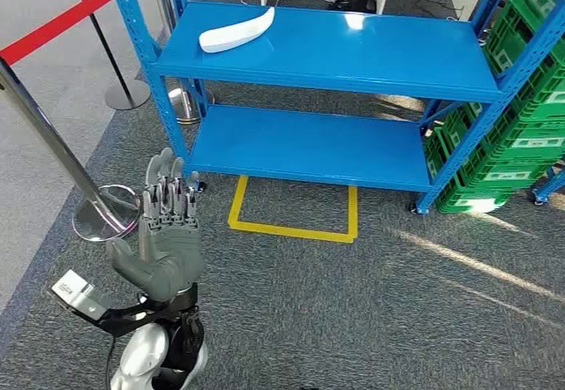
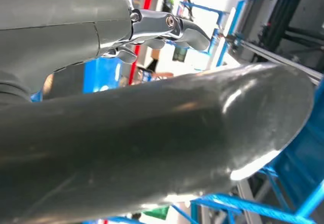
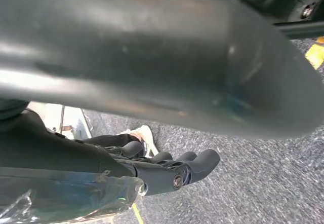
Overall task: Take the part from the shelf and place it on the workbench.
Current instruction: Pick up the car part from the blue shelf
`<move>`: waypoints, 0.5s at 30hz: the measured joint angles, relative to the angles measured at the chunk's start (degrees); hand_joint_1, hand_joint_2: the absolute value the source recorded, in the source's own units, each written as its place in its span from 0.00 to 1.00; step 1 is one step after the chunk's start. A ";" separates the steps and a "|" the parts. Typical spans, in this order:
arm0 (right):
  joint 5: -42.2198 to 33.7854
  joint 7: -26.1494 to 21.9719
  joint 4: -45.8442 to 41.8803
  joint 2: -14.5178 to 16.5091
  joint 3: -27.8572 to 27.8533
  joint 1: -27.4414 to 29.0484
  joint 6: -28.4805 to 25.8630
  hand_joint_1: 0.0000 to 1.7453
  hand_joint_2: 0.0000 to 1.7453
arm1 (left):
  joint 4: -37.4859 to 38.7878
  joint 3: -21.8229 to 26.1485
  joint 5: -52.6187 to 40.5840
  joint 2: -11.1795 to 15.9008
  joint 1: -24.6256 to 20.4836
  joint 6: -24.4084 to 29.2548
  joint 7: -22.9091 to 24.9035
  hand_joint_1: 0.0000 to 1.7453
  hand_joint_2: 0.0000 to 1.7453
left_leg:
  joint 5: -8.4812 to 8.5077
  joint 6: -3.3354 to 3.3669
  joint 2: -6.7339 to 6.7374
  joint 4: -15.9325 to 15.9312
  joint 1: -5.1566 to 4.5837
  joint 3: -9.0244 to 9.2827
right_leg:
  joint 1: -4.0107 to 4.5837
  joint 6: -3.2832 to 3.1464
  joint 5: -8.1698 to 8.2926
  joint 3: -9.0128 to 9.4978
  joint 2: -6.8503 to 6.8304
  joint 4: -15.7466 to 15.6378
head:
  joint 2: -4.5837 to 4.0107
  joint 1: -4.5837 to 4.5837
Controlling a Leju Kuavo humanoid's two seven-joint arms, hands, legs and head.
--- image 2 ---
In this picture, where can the aluminium frame workbench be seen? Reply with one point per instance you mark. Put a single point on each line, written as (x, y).
(278, 59)

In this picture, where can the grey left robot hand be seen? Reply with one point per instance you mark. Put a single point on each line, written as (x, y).
(151, 142)

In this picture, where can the blue metal shelf rack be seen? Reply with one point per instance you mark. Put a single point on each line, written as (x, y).
(304, 155)

